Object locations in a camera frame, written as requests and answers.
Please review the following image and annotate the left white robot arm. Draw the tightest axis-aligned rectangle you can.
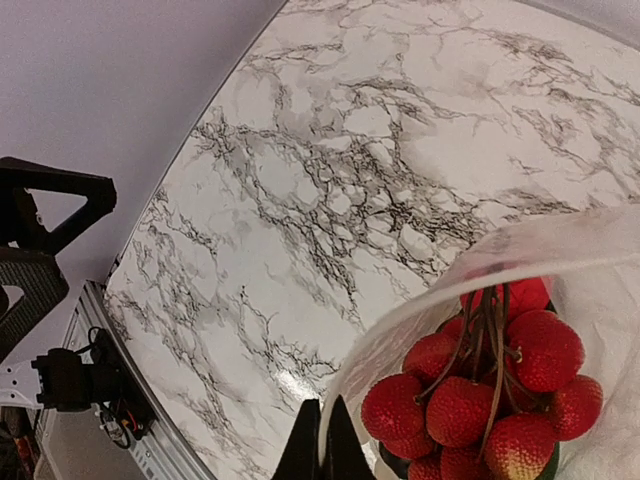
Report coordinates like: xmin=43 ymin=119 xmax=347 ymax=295
xmin=1 ymin=157 xmax=122 ymax=412

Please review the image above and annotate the clear zip top bag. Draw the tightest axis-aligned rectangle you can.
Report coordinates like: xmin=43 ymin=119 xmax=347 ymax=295
xmin=318 ymin=205 xmax=639 ymax=479

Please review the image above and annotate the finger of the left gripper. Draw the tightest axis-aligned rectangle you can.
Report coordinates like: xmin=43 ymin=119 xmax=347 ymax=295
xmin=1 ymin=247 xmax=68 ymax=360
xmin=1 ymin=157 xmax=117 ymax=255

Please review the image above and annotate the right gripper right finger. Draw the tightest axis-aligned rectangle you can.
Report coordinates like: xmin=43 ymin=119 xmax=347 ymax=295
xmin=324 ymin=395 xmax=374 ymax=480

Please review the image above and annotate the red tomato toy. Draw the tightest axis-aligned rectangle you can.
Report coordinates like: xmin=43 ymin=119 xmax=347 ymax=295
xmin=459 ymin=277 xmax=550 ymax=323

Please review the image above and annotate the red cherry bunch toy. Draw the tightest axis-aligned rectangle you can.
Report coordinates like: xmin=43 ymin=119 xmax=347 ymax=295
xmin=361 ymin=283 xmax=603 ymax=479

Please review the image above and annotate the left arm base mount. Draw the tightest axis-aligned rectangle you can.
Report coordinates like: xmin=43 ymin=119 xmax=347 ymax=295
xmin=31 ymin=327 xmax=157 ymax=450

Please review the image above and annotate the curved aluminium front rail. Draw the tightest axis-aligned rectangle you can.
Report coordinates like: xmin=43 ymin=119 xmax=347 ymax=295
xmin=31 ymin=281 xmax=215 ymax=479

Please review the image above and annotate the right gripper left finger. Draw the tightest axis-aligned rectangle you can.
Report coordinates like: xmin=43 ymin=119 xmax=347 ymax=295
xmin=272 ymin=399 xmax=320 ymax=480

